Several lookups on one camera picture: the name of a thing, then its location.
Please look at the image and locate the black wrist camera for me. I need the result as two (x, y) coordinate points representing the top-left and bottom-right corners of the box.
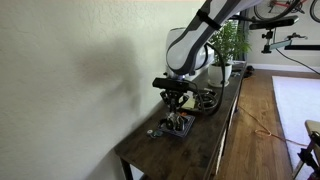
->
(152, 77), (192, 92)

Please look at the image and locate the small round metal keychain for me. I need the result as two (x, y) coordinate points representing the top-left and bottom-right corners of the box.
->
(146, 129), (165, 140)

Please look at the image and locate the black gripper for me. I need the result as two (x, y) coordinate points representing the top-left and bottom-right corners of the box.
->
(159, 88), (188, 117)

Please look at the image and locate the pale yellow paper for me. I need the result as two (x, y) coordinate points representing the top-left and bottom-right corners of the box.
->
(181, 96), (198, 111)

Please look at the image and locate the orange floor cable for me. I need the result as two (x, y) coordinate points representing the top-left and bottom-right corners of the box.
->
(237, 104), (309, 148)

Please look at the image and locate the thin black camera cable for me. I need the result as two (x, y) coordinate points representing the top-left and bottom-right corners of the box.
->
(275, 47), (320, 76)

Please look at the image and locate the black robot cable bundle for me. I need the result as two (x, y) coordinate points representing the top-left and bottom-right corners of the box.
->
(185, 42), (228, 117)

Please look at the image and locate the red bicycle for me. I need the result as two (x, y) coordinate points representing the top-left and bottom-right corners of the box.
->
(253, 0), (320, 24)

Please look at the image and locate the white rug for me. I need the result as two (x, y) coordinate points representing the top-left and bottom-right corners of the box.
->
(271, 75), (320, 171)

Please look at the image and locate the black stereo camera bar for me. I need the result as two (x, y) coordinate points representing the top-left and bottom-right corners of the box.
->
(249, 14), (300, 55)

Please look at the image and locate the flat blue box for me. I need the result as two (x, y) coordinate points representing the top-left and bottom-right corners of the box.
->
(156, 113), (197, 140)

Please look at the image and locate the white plant pot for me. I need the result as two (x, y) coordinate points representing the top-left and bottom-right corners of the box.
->
(206, 63), (234, 89)

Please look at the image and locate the folding chair with black frame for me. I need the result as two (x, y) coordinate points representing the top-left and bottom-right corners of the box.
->
(291, 119), (320, 180)

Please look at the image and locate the green leafy plant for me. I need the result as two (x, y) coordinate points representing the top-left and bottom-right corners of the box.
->
(208, 20), (253, 67)

